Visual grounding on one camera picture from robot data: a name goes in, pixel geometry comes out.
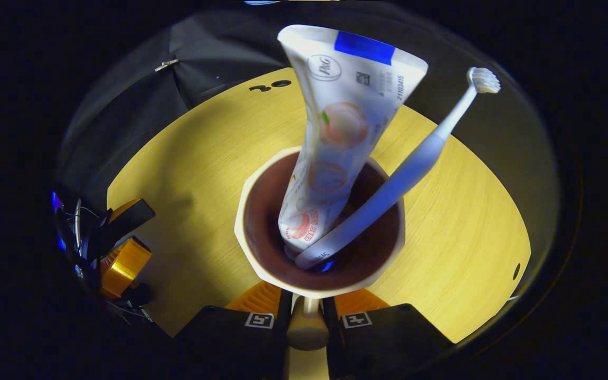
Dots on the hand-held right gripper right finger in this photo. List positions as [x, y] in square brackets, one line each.
[333, 343]

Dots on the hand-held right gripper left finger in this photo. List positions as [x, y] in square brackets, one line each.
[281, 343]

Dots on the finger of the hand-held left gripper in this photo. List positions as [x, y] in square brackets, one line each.
[124, 264]
[132, 214]

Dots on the beige cup with brown inside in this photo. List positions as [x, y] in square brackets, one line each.
[262, 221]

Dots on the white toothbrush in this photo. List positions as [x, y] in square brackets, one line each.
[415, 163]

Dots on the white toothpaste tube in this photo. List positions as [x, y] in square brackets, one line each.
[346, 79]

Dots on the silver metal clip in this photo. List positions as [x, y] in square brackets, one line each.
[167, 64]

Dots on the black backdrop cloth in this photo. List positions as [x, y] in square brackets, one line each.
[219, 47]

